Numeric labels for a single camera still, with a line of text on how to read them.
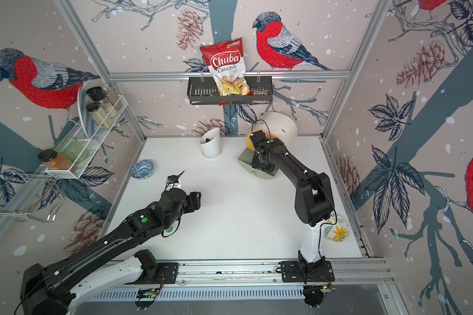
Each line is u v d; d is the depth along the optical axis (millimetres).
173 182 673
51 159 592
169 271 736
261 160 762
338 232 816
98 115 764
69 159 650
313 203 501
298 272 725
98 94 783
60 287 406
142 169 1037
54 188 710
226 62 799
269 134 821
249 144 779
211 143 994
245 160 987
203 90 949
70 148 690
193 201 698
